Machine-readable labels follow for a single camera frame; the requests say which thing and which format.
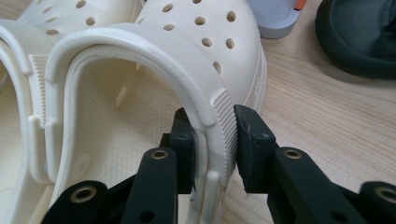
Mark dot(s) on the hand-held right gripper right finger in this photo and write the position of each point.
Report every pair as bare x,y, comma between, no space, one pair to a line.
295,186

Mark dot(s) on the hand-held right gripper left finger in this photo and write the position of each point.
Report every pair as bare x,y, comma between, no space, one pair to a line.
155,186

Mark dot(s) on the cream clog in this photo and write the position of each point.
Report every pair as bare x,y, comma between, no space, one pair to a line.
186,59
68,17

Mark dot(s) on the black flip-flop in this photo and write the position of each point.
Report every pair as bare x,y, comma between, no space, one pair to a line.
358,37

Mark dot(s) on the white two-tier shoe rack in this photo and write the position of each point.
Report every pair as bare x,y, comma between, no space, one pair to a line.
274,18

